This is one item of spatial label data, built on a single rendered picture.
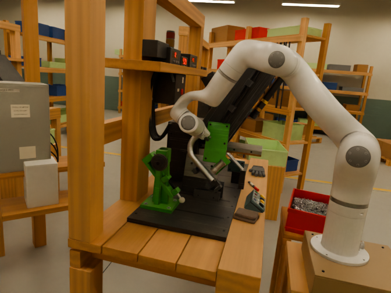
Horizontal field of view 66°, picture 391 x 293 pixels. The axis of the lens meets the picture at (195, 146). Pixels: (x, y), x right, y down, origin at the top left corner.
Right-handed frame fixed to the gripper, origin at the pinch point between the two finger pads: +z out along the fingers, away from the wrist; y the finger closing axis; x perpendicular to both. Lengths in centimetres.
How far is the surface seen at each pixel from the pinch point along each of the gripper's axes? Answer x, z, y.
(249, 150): -13.1, 14.7, -21.0
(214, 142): -1.2, 2.8, -7.9
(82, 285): 67, -45, -29
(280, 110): -78, 261, 13
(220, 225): 14.7, -23.6, -41.5
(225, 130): -9.5, 2.7, -6.2
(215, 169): 5.9, -0.7, -19.7
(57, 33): 156, 372, 424
